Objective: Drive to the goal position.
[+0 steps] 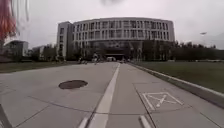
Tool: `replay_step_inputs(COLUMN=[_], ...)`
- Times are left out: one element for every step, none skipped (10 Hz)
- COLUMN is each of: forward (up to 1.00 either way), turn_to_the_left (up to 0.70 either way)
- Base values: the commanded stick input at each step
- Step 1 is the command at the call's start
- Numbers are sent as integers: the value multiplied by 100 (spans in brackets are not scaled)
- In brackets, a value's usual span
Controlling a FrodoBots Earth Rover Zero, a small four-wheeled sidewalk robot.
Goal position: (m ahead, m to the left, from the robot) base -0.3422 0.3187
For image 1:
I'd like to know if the pale concrete kerb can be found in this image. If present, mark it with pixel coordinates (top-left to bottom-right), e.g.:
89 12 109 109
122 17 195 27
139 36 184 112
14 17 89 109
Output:
128 62 224 110

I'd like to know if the robot's own part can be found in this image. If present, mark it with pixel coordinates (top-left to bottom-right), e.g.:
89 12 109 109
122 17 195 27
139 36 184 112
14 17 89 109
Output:
77 116 90 128
138 114 153 128

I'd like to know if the person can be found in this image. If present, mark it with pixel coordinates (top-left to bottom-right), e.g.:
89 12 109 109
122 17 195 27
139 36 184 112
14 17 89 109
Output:
92 53 100 65

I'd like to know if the small pale building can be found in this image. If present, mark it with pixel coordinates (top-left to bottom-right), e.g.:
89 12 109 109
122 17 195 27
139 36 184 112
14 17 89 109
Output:
2 39 30 59

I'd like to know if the large grey curved building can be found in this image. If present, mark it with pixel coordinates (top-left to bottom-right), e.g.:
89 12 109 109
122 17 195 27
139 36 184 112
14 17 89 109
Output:
55 17 176 62

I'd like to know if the dark round manhole cover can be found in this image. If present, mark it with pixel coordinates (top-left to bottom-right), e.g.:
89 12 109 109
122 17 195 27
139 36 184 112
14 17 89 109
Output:
58 79 89 90

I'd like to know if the row of dark trees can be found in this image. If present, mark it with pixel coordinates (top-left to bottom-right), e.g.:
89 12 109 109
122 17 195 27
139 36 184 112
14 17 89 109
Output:
141 39 224 62
29 43 69 63

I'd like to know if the grass field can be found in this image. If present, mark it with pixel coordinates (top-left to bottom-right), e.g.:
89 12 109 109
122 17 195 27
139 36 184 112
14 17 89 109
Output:
0 61 80 74

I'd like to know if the grey concrete paved road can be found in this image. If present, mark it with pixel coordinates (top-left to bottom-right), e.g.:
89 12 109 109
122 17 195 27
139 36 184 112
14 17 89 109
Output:
0 62 224 128

